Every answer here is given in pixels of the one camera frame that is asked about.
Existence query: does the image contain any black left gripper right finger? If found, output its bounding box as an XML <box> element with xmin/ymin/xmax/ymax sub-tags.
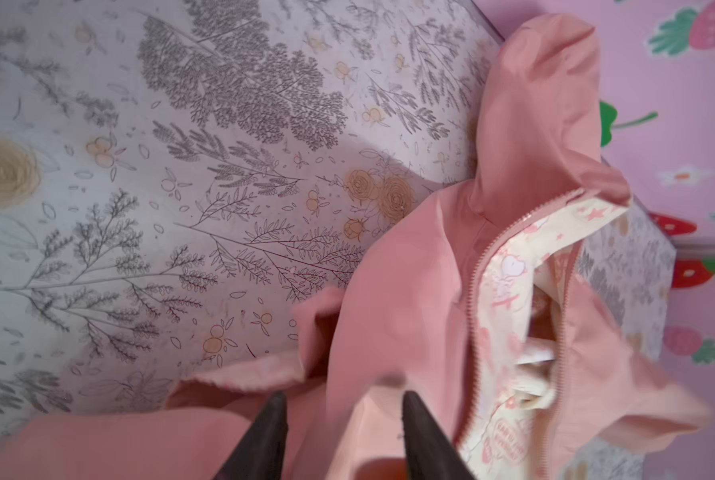
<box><xmin>401</xmin><ymin>391</ymin><xmax>475</xmax><ymax>480</ymax></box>

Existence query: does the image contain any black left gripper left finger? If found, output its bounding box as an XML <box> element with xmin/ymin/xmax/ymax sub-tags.
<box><xmin>214</xmin><ymin>392</ymin><xmax>289</xmax><ymax>480</ymax></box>

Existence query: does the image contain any pink hooded zip jacket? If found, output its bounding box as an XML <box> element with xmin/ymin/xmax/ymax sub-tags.
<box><xmin>0</xmin><ymin>1</ymin><xmax>713</xmax><ymax>479</ymax></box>

